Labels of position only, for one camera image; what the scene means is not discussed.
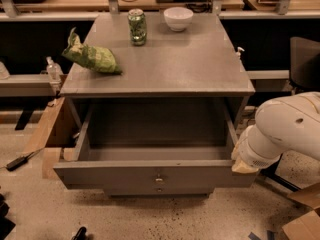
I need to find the grey top drawer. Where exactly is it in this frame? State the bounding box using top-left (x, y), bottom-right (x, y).
top-left (54, 98), bottom-right (256, 190)

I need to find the grey drawer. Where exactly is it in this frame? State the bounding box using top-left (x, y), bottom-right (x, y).
top-left (104, 187), bottom-right (213, 196)
top-left (54, 98), bottom-right (256, 190)

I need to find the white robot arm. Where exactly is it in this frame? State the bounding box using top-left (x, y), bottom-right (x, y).
top-left (231, 92), bottom-right (320, 174)

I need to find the grey drawer cabinet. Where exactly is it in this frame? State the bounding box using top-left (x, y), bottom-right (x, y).
top-left (59, 11), bottom-right (256, 197)

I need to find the grey bottom drawer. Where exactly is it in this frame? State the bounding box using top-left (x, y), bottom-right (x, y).
top-left (104, 187), bottom-right (213, 196)

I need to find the open cardboard box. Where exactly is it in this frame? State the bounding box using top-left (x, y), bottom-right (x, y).
top-left (23, 97), bottom-right (79, 180)

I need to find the black stand base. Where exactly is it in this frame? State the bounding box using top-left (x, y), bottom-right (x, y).
top-left (260, 160), bottom-right (300, 192)

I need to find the cardboard box bottom right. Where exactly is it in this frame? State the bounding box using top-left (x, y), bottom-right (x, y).
top-left (282, 183), bottom-right (320, 240)

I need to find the white pump dispenser bottle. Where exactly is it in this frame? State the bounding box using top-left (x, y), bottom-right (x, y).
top-left (236, 47), bottom-right (245, 59)

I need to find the dark office chair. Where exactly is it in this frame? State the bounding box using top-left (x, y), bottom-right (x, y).
top-left (289, 37), bottom-right (320, 91)

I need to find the white ceramic bowl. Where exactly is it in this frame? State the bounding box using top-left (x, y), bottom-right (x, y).
top-left (164, 7), bottom-right (194, 31)

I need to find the black tool on floor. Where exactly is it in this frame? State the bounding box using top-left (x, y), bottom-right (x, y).
top-left (71, 227), bottom-right (87, 240)

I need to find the green soda can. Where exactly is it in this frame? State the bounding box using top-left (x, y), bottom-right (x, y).
top-left (128, 8), bottom-right (147, 46)

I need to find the green chip bag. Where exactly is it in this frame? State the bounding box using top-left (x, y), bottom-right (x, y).
top-left (62, 28), bottom-right (122, 75)

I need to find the clear plastic bottle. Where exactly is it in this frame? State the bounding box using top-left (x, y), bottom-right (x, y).
top-left (46, 57), bottom-right (63, 83)

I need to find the black power adapter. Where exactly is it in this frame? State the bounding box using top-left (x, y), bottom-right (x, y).
top-left (6, 156), bottom-right (28, 171)

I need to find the black object bottom left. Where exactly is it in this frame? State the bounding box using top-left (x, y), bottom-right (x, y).
top-left (0, 193), bottom-right (16, 240)

